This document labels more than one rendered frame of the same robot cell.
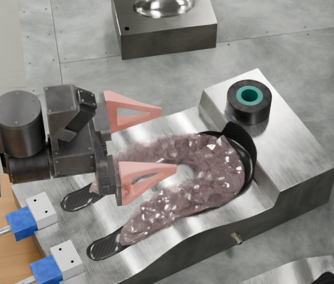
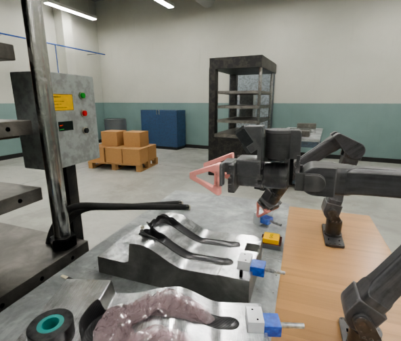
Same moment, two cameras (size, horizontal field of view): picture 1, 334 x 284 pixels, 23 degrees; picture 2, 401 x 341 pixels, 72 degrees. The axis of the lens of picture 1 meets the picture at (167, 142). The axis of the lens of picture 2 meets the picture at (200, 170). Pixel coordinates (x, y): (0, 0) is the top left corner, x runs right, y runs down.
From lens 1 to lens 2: 1.41 m
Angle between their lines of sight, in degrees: 110
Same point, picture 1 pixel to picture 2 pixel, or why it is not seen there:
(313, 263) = (141, 242)
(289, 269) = (151, 246)
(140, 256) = (207, 304)
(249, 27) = not seen: outside the picture
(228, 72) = not seen: outside the picture
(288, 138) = (65, 303)
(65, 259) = (256, 312)
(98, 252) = (230, 325)
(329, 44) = not seen: outside the picture
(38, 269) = (276, 321)
